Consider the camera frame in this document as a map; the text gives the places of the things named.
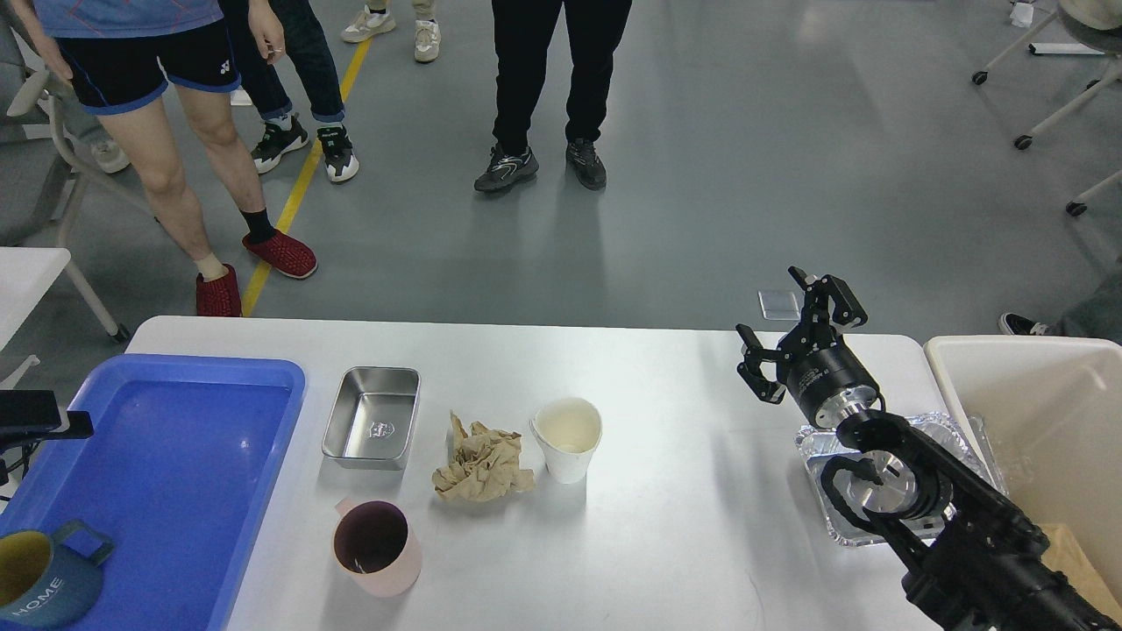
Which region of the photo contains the person in beige trousers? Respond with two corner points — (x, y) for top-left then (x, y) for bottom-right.
(340, 1), (442, 64)

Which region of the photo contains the beige plastic bin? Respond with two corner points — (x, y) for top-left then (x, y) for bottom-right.
(925, 336), (1121, 598)

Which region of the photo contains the white side table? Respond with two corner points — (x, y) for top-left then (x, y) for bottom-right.
(3, 247), (130, 400)

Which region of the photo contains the crumpled brown paper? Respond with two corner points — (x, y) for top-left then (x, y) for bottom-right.
(431, 411), (536, 502)

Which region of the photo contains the white rolling chair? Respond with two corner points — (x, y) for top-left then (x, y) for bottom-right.
(971, 0), (1122, 218)

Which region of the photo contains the person in black trousers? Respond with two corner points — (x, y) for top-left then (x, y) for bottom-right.
(473, 0), (634, 194)

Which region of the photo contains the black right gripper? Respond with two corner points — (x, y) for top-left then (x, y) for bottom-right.
(735, 266), (881, 430)

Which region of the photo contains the stainless steel rectangular container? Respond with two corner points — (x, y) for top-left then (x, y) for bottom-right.
(322, 366), (420, 470)

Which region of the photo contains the person in grey jeans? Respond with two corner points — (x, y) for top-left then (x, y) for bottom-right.
(997, 268), (1121, 344)

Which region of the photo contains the blue plastic tray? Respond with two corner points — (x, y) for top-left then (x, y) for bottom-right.
(3, 354), (305, 630)

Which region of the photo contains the brown paper in bin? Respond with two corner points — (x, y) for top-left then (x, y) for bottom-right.
(1040, 524), (1121, 625)

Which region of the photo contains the pink mug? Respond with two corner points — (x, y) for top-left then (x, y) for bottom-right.
(332, 499), (423, 598)

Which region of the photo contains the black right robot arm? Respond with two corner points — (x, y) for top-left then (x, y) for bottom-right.
(735, 266), (1118, 630)

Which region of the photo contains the person in dark jeans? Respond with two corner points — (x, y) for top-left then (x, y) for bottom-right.
(219, 0), (361, 184)

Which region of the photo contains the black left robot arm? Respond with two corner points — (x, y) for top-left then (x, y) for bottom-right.
(1, 390), (95, 452)

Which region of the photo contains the clear floor plate left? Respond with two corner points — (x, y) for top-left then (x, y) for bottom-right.
(757, 290), (801, 321)

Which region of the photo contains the blue HOME mug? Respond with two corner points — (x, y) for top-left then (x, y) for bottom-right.
(1, 520), (114, 628)

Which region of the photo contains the person in blue shirt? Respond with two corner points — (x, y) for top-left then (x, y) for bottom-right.
(12, 1), (319, 318)

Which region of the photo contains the aluminium foil tray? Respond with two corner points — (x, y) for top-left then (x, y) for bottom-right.
(794, 412), (1008, 547)

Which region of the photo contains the white paper cup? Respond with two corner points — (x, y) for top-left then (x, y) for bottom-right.
(530, 397), (604, 485)

